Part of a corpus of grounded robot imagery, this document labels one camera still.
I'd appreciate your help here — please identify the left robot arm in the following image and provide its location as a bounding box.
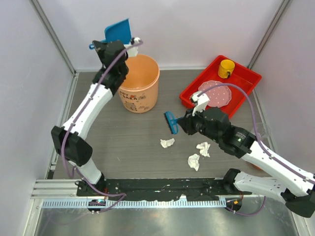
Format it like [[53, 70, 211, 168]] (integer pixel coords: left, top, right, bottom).
[[51, 40, 132, 196]]

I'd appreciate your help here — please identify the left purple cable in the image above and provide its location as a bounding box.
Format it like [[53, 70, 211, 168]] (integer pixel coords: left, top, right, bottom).
[[61, 39, 144, 212]]

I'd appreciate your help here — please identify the aluminium frame rail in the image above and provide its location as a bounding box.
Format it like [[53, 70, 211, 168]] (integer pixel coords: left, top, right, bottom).
[[31, 175, 297, 214]]

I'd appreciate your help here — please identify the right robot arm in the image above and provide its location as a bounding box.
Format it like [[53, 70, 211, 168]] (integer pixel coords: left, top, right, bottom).
[[177, 108, 315, 218]]

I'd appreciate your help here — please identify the orange plastic bucket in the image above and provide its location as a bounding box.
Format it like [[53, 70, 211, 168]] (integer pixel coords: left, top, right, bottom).
[[118, 54, 160, 113]]

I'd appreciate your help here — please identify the blue hand brush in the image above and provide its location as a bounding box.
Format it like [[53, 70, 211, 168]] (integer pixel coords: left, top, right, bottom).
[[164, 111, 183, 135]]

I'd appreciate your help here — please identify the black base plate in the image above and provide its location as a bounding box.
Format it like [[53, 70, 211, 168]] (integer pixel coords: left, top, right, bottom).
[[76, 177, 253, 203]]

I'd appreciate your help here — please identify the pink dotted plate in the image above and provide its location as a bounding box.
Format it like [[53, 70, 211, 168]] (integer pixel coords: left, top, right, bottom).
[[198, 80, 232, 108]]

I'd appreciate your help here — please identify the red plastic tray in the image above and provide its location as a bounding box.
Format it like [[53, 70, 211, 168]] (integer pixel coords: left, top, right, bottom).
[[179, 55, 262, 118]]

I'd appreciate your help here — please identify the clear plastic cup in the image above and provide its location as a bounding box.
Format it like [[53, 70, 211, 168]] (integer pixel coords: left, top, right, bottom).
[[256, 122, 270, 142]]

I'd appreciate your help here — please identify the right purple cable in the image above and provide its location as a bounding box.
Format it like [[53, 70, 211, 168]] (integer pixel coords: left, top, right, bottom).
[[196, 83, 315, 216]]

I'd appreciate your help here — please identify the paper scrap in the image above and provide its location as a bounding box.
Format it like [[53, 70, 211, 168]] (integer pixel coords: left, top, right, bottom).
[[160, 138, 175, 148], [188, 154, 200, 171]]

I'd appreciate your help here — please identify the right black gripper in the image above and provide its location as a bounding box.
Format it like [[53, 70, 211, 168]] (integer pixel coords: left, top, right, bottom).
[[176, 105, 220, 143]]

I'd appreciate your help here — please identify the yellow mug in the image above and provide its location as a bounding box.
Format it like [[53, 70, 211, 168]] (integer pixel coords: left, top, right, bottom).
[[218, 59, 235, 79]]

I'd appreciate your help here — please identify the purple cable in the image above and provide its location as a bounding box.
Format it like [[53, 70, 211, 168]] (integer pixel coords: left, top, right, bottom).
[[61, 39, 144, 212], [196, 83, 315, 216]]

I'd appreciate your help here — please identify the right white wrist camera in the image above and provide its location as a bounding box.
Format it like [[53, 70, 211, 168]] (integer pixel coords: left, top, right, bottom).
[[190, 91, 209, 116]]

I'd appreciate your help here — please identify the blue dustpan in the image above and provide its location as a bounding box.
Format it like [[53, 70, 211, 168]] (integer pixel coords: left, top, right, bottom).
[[100, 18, 132, 45]]

